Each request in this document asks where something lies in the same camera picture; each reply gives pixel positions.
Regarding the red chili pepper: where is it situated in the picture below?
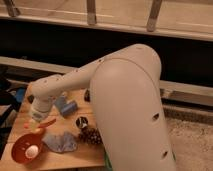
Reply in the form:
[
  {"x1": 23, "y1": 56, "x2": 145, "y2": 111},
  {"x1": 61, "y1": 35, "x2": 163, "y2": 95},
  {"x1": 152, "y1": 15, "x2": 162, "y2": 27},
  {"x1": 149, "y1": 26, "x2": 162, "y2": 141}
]
[{"x1": 24, "y1": 119, "x2": 56, "y2": 129}]

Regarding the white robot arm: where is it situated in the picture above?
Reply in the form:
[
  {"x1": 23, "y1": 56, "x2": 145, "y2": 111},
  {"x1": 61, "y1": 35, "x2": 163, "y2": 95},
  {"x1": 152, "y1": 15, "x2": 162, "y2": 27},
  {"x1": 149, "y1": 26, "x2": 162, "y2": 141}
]
[{"x1": 30, "y1": 44, "x2": 176, "y2": 171}]

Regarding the red bowl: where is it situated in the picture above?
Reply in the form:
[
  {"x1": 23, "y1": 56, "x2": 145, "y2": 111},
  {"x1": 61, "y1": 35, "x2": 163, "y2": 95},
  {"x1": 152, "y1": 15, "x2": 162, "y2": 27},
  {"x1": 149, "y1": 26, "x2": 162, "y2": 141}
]
[{"x1": 11, "y1": 133, "x2": 43, "y2": 164}]

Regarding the yellow round fruit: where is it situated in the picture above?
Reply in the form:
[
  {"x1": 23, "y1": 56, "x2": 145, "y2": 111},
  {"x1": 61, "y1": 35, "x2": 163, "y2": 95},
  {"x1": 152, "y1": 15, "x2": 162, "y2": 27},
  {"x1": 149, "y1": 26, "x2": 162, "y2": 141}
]
[{"x1": 32, "y1": 128, "x2": 45, "y2": 135}]

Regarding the black rectangular block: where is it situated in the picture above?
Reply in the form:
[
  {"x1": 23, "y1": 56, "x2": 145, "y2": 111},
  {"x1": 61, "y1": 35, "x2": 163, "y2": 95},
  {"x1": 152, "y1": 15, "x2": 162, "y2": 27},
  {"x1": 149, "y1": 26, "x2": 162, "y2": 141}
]
[{"x1": 27, "y1": 95, "x2": 34, "y2": 104}]

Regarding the white egg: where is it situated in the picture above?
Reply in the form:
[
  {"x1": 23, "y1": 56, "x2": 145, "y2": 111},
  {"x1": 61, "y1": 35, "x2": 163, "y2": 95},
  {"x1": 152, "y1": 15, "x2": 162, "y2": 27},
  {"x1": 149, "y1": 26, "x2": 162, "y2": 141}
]
[{"x1": 25, "y1": 145, "x2": 39, "y2": 159}]

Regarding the black chair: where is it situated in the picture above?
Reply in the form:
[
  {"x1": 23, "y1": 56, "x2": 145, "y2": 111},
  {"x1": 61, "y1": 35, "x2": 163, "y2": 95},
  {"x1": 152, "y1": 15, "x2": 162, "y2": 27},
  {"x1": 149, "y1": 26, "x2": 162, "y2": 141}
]
[{"x1": 0, "y1": 65, "x2": 21, "y2": 158}]

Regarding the blue grey cloth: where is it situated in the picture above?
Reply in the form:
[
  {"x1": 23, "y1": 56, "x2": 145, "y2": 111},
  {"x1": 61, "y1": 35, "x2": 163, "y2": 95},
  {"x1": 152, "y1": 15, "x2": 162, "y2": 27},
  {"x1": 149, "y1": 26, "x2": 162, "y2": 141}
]
[{"x1": 42, "y1": 131, "x2": 78, "y2": 153}]

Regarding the small dark cube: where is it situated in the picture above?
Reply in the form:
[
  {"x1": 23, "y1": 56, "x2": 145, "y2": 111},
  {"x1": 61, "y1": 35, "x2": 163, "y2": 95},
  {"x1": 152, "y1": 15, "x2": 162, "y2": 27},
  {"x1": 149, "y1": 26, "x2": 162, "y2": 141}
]
[{"x1": 84, "y1": 89, "x2": 90, "y2": 102}]

